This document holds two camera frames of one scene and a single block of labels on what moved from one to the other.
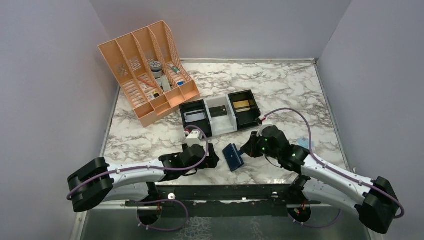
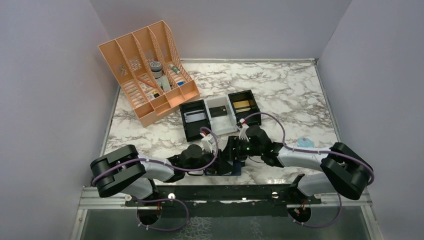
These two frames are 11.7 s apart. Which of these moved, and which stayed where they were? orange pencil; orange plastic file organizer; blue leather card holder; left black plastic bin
Moved: blue leather card holder
Stayed: orange pencil; orange plastic file organizer; left black plastic bin
